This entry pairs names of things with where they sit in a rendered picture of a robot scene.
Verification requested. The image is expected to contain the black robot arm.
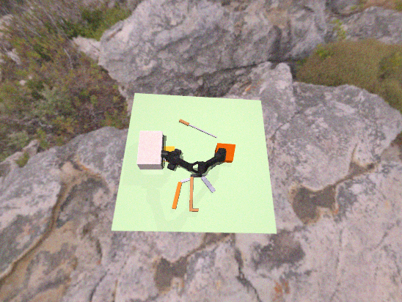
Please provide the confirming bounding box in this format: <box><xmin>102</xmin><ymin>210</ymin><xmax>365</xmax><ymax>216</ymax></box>
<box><xmin>161</xmin><ymin>148</ymin><xmax>227</xmax><ymax>174</ymax></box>

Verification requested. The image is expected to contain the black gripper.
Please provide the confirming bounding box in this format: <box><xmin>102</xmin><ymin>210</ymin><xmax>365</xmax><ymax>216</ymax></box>
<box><xmin>167</xmin><ymin>149</ymin><xmax>182</xmax><ymax>170</ymax></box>

